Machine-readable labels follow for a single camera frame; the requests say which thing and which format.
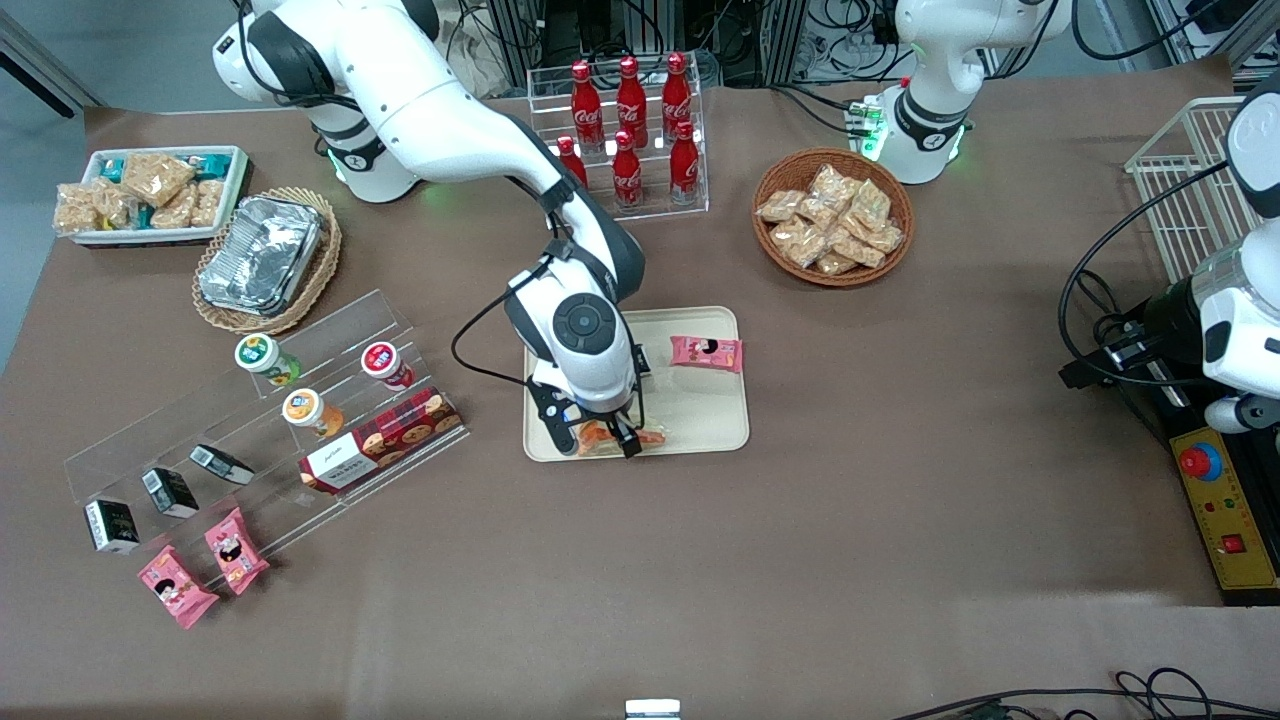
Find beige crumpled cloth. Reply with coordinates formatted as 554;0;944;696
430;8;513;101

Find stacked foil containers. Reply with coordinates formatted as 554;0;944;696
197;197;327;318

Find red cookie box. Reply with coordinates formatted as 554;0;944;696
298;387;466;496

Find green lid cup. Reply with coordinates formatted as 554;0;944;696
235;333;302;389

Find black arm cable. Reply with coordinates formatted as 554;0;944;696
450;238;563;389
1058;160;1241;391

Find beige plastic tray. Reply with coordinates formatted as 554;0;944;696
523;306;751;463

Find black floor cables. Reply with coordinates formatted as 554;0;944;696
888;668;1280;720

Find clear acrylic bottle rack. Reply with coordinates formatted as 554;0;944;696
527;55;710;231

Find pink snack packet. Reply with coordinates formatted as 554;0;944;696
137;545;220;631
204;507;272;597
669;335;745;374

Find yellow emergency stop box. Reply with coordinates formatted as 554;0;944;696
1168;425;1280;593

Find round brown wicker basket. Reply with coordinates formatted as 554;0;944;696
751;148;915;288

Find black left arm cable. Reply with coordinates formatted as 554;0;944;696
1058;160;1241;391

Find red lid cup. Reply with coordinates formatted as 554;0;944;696
360;341;416;391

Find aluminium frame rack with cables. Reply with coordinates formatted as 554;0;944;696
480;0;906;89

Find red cola bottle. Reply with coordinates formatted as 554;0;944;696
616;55;649;149
669;121;702;206
661;52;693;141
611;130;644;212
556;136;592;189
570;60;604;153

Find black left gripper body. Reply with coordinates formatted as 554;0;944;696
1098;282;1203;387

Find oval tan wicker basket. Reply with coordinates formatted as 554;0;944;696
191;186;343;336

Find white rectangular plastic bin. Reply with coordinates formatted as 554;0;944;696
62;146;251;247

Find orange lid cup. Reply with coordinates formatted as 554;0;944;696
282;388;346;440

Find triangle sandwich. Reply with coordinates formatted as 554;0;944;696
577;418;668;460

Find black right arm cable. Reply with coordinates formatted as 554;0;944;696
450;238;563;389

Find clear acrylic stepped shelf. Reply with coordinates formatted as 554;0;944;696
65;289;472;593

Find white wire basket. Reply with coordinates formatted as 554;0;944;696
1124;97;1253;287

